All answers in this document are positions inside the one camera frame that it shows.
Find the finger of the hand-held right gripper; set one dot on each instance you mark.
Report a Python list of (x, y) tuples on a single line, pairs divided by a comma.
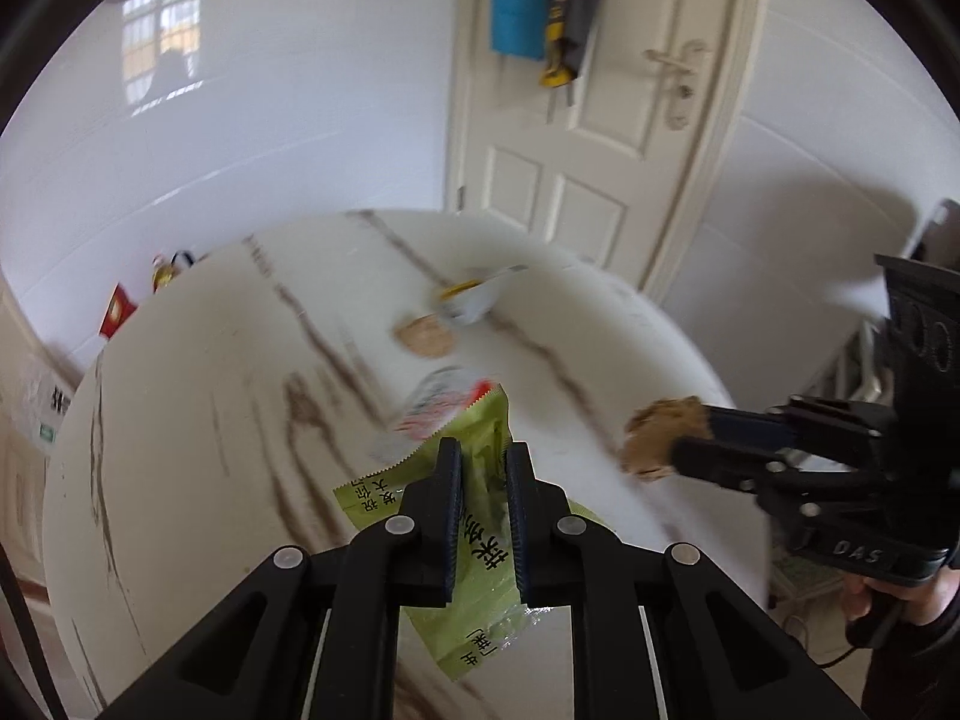
[(765, 427), (750, 469)]

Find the round marble table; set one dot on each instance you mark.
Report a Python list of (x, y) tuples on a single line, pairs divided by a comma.
[(225, 360)]

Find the green snack packet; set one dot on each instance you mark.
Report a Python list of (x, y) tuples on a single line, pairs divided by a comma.
[(480, 427)]

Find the white and yellow wrapper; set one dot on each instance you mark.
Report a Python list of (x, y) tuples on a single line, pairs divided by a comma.
[(476, 298)]

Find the round brown biscuit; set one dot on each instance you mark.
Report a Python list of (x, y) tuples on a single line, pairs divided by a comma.
[(424, 335)]

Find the person's right hand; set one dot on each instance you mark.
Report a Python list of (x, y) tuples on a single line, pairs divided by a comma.
[(862, 604)]

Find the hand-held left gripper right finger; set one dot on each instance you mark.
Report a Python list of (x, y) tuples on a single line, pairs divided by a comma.
[(519, 517)]

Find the white and red wrapper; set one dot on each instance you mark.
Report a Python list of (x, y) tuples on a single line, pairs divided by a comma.
[(431, 409)]

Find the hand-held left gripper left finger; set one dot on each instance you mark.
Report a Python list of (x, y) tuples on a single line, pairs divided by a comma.
[(450, 510)]

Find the white door frame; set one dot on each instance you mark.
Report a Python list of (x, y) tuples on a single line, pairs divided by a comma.
[(720, 127)]

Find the yellow cooking oil bottle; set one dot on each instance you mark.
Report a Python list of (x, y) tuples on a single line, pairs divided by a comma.
[(160, 275)]

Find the wall poster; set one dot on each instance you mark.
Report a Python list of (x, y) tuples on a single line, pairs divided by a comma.
[(49, 409)]

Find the brown paper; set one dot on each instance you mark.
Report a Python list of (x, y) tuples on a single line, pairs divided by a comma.
[(664, 435)]

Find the white panel door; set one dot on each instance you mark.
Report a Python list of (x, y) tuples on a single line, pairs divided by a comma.
[(600, 165)]

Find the red packet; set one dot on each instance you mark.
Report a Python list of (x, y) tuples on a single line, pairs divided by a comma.
[(116, 311)]

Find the person's right forearm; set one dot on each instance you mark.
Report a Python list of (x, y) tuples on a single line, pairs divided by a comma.
[(915, 679)]

